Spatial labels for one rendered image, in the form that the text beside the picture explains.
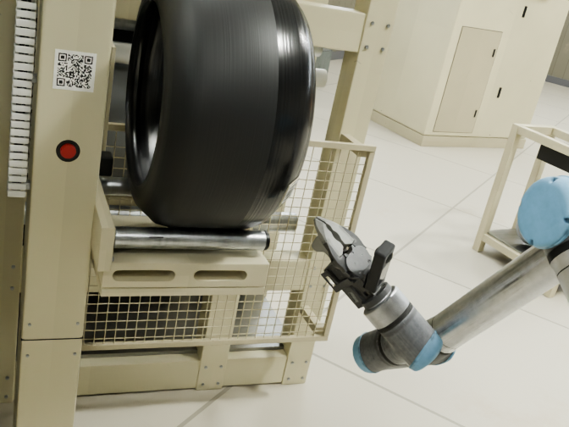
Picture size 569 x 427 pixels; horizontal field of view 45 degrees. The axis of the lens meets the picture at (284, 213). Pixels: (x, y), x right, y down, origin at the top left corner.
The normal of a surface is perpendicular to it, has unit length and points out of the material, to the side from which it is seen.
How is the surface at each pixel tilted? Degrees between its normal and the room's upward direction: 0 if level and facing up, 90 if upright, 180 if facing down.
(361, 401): 0
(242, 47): 54
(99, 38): 90
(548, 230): 83
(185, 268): 90
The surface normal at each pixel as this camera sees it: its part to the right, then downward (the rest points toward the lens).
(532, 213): -0.88, -0.15
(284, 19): 0.37, -0.44
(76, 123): 0.34, 0.41
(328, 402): 0.19, -0.91
